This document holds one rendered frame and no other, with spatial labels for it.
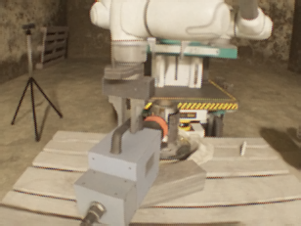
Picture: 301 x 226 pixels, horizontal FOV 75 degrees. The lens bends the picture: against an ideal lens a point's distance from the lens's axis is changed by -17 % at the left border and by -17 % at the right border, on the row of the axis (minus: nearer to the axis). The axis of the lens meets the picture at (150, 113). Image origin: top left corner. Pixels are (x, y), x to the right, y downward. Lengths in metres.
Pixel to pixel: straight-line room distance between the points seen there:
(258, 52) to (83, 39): 4.52
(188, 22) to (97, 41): 5.50
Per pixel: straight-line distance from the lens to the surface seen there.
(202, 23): 0.46
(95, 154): 0.60
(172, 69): 1.61
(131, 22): 0.53
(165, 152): 1.01
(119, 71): 0.52
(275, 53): 6.62
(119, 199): 0.54
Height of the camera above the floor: 0.70
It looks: 20 degrees down
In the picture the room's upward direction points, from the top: 2 degrees clockwise
